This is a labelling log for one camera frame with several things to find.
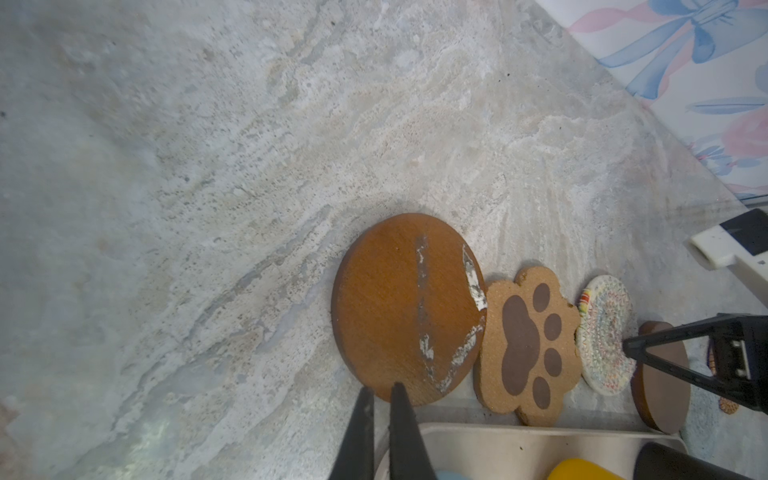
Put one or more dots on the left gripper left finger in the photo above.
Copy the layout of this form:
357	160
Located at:
355	459

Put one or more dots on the yellow mug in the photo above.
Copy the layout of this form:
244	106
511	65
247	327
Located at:
579	469

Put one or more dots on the light blue woven coaster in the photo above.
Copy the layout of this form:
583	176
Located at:
702	423

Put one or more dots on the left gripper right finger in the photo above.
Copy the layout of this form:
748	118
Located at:
408	457

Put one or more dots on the beige serving tray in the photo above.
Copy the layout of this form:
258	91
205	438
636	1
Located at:
518	452

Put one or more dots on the scratched dark wooden coaster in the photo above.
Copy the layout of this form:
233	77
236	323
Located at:
408	306

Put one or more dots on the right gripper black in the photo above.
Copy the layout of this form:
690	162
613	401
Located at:
741	361

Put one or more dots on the multicolour woven rope coaster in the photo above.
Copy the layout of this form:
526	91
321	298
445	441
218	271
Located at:
606	319

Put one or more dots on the light blue mug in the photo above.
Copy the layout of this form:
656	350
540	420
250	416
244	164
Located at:
450	475

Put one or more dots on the black mug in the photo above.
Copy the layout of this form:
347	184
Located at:
659	462

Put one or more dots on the cork paw print coaster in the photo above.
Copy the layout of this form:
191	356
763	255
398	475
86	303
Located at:
528	360

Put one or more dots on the plain round wooden coaster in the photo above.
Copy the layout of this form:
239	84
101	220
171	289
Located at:
662	401

